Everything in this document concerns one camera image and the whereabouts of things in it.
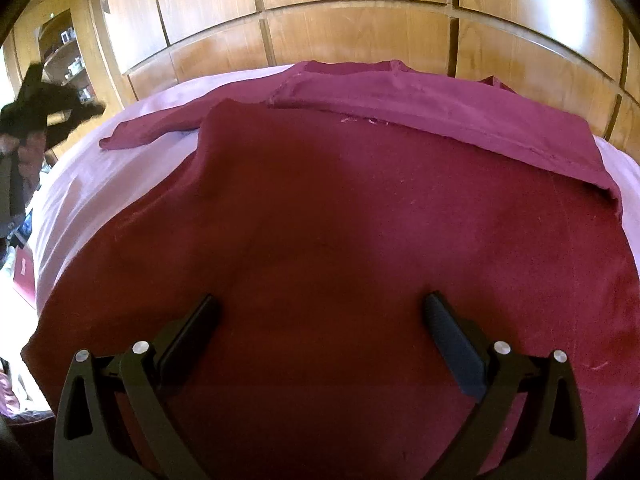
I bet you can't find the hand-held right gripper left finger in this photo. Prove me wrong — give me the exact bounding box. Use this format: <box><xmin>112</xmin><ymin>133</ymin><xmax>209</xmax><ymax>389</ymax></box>
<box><xmin>52</xmin><ymin>294</ymin><xmax>221</xmax><ymax>480</ymax></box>

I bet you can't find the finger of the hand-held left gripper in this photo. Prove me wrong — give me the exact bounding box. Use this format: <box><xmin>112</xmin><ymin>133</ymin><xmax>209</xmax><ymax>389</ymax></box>
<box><xmin>16</xmin><ymin>62</ymin><xmax>49</xmax><ymax>106</ymax></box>
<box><xmin>60</xmin><ymin>99</ymin><xmax>107</xmax><ymax>132</ymax></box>

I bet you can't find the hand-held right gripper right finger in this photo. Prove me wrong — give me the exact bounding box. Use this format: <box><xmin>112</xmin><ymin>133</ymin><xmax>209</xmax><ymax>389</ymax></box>
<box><xmin>422</xmin><ymin>291</ymin><xmax>589</xmax><ymax>480</ymax></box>

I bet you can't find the dark red garment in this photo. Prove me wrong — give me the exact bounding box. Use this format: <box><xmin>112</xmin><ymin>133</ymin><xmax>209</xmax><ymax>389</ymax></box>
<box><xmin>20</xmin><ymin>59</ymin><xmax>640</xmax><ymax>480</ymax></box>

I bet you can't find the person's left hand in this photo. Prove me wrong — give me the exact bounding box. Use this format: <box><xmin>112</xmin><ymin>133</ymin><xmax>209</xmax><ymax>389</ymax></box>
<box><xmin>0</xmin><ymin>130</ymin><xmax>48</xmax><ymax>162</ymax></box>

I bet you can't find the wooden bookshelf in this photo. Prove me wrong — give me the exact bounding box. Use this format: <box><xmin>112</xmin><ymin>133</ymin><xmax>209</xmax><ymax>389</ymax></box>
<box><xmin>2</xmin><ymin>0</ymin><xmax>132</xmax><ymax>163</ymax></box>

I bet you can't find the pink bedspread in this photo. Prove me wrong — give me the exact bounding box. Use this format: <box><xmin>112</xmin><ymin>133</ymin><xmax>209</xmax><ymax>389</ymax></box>
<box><xmin>32</xmin><ymin>62</ymin><xmax>640</xmax><ymax>313</ymax></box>

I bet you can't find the red box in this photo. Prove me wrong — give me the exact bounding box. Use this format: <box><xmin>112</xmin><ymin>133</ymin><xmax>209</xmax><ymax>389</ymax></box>
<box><xmin>10</xmin><ymin>247</ymin><xmax>39</xmax><ymax>302</ymax></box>

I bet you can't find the wooden wardrobe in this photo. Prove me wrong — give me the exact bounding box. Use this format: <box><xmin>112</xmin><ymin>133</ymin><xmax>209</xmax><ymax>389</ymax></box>
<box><xmin>97</xmin><ymin>0</ymin><xmax>640</xmax><ymax>153</ymax></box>

